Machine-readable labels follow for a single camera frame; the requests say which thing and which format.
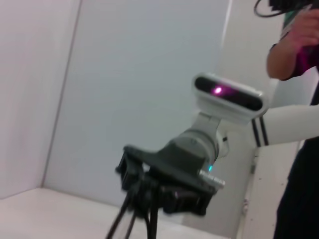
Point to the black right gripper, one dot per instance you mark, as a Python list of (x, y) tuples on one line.
[(179, 164)]

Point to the black glasses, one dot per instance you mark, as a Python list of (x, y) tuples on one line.
[(152, 224)]

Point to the person forearm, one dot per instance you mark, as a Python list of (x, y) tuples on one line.
[(281, 62)]

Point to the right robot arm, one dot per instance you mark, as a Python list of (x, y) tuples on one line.
[(286, 124)]

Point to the person hand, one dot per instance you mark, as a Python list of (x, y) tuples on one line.
[(306, 30)]

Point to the person black clothing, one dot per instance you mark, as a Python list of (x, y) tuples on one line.
[(299, 199)]

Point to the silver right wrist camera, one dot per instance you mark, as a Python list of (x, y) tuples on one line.
[(224, 109)]

